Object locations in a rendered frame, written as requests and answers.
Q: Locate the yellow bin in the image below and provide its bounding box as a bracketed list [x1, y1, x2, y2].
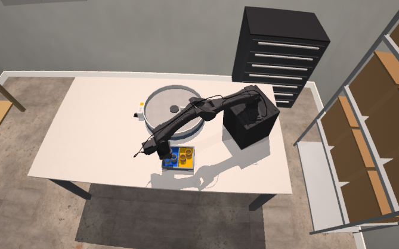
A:
[178, 148, 193, 167]

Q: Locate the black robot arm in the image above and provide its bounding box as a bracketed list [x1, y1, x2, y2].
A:
[142, 85, 262, 156]

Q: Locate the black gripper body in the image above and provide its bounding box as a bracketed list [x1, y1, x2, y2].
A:
[159, 141, 172, 160]

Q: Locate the blue bin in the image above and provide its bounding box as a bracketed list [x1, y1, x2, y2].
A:
[163, 147, 179, 166]

